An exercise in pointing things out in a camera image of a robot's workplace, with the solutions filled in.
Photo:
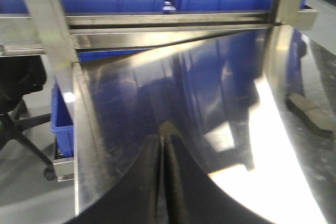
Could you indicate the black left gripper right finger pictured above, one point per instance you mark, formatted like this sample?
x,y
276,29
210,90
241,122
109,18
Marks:
x,y
191,196

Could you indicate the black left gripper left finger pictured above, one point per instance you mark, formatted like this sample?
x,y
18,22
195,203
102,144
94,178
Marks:
x,y
134,198

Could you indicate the brake pad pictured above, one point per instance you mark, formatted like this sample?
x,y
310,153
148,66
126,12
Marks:
x,y
166,128
311,115

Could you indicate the blue bin on floor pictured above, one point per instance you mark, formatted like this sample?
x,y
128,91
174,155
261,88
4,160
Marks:
x,y
61,123

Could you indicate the black office chair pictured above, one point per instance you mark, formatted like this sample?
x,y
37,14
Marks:
x,y
20,76

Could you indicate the stainless steel rack frame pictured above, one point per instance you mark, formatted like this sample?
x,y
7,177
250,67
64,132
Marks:
x,y
47,29

